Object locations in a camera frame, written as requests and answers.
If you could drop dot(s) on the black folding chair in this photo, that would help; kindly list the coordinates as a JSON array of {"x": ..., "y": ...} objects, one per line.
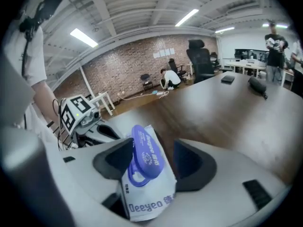
[{"x": 146, "y": 80}]

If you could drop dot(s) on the white paper sheet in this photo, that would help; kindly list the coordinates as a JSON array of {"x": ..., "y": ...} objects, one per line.
[
  {"x": 172, "y": 51},
  {"x": 156, "y": 55},
  {"x": 162, "y": 53},
  {"x": 167, "y": 52}
]

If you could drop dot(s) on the black head-worn camera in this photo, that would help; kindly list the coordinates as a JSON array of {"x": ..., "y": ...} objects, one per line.
[{"x": 45, "y": 8}]

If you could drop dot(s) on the dark wooden table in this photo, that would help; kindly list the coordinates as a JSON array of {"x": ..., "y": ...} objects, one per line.
[{"x": 213, "y": 107}]

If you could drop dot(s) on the white frame table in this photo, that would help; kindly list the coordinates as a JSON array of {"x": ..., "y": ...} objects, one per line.
[{"x": 104, "y": 98}]

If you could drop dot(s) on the dark glass window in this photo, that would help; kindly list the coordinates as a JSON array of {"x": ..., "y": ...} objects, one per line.
[{"x": 251, "y": 54}]

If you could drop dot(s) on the round white table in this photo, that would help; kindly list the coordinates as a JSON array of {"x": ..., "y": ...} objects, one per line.
[{"x": 246, "y": 68}]

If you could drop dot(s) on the purple wet wipe lid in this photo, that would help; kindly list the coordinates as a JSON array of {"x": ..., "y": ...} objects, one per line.
[{"x": 148, "y": 150}]

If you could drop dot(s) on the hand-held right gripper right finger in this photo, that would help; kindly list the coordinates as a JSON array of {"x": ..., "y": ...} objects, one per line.
[{"x": 232, "y": 188}]

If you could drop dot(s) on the black wallet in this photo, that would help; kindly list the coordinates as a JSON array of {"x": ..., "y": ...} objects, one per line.
[{"x": 227, "y": 79}]

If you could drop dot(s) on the ceiling light strip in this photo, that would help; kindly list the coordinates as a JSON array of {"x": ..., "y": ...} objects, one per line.
[
  {"x": 187, "y": 18},
  {"x": 280, "y": 26},
  {"x": 84, "y": 38},
  {"x": 225, "y": 29}
]

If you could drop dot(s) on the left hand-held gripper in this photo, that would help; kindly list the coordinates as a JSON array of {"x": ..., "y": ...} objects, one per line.
[{"x": 78, "y": 110}]

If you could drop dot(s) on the large black office chair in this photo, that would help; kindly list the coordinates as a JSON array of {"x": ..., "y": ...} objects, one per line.
[{"x": 200, "y": 60}]

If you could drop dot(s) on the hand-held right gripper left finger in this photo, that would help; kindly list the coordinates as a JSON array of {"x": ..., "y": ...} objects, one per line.
[{"x": 94, "y": 174}]

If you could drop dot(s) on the black glasses case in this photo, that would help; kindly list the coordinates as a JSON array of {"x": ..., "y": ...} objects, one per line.
[{"x": 257, "y": 85}]

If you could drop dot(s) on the person's white shirt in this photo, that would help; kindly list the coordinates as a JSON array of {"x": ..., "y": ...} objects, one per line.
[{"x": 26, "y": 63}]

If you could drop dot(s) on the white power strip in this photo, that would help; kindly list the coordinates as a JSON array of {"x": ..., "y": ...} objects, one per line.
[{"x": 160, "y": 93}]

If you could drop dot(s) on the white wet wipe pack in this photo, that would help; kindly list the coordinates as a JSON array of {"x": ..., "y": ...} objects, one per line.
[{"x": 146, "y": 200}]

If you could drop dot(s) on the person's left forearm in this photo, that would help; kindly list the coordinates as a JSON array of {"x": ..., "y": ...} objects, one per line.
[{"x": 45, "y": 100}]

